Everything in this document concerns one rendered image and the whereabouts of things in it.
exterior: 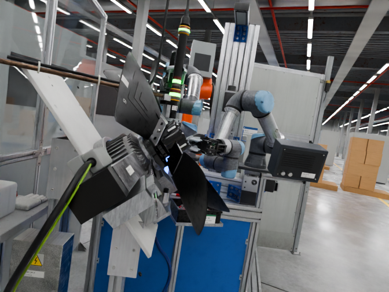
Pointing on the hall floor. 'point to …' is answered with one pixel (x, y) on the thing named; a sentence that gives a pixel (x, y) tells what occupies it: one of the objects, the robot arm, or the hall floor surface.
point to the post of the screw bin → (175, 257)
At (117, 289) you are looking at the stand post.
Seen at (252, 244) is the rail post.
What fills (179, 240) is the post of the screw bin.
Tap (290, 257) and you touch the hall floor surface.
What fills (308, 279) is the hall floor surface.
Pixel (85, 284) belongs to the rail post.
